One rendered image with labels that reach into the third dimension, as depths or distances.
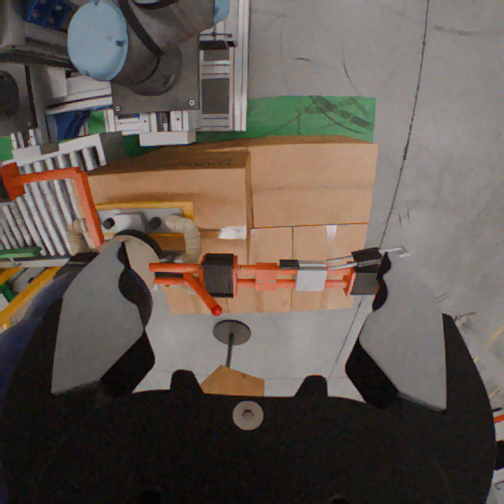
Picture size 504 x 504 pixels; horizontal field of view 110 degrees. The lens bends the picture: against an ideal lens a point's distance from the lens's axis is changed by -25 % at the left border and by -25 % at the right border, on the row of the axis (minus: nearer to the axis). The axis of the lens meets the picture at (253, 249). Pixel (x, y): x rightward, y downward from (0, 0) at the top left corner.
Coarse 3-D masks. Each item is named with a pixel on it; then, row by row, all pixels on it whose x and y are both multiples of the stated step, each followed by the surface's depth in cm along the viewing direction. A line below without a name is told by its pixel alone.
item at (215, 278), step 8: (208, 256) 54; (216, 256) 54; (224, 256) 54; (232, 256) 54; (200, 264) 53; (208, 264) 51; (216, 264) 51; (224, 264) 51; (232, 264) 52; (200, 272) 52; (208, 272) 53; (216, 272) 53; (224, 272) 53; (232, 272) 52; (200, 280) 53; (208, 280) 54; (216, 280) 54; (224, 280) 54; (232, 280) 54; (208, 288) 56; (216, 288) 56; (224, 288) 56; (232, 288) 56; (216, 296) 56; (224, 296) 56; (232, 296) 56
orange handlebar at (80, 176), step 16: (16, 176) 42; (32, 176) 42; (48, 176) 42; (64, 176) 43; (80, 176) 43; (80, 192) 44; (96, 224) 49; (96, 240) 50; (192, 272) 54; (240, 272) 54; (256, 272) 53; (272, 272) 53; (288, 272) 54; (336, 272) 53; (256, 288) 56; (272, 288) 56
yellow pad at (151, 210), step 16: (80, 208) 59; (96, 208) 59; (112, 208) 59; (128, 208) 59; (144, 208) 59; (160, 208) 59; (176, 208) 59; (192, 208) 60; (112, 224) 59; (160, 224) 60
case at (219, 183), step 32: (128, 160) 91; (160, 160) 84; (192, 160) 81; (224, 160) 79; (96, 192) 70; (128, 192) 70; (160, 192) 70; (192, 192) 70; (224, 192) 70; (224, 224) 75
